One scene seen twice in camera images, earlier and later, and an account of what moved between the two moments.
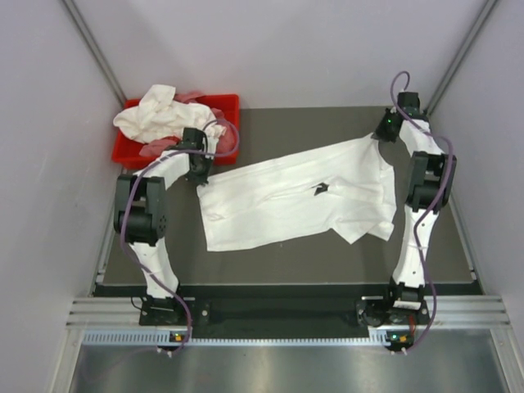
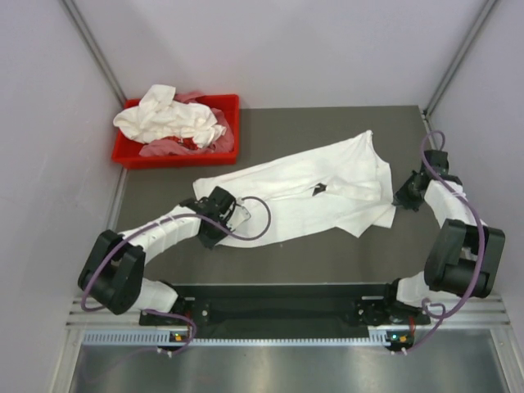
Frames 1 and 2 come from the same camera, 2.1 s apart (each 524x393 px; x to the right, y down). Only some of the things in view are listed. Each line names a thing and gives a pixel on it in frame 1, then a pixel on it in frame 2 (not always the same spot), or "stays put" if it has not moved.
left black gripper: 202,178 to 209,243
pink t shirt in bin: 224,143 stays put
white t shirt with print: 349,187 stays put
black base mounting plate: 282,313 stays put
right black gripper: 380,133 to 402,200
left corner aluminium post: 96,51 stays put
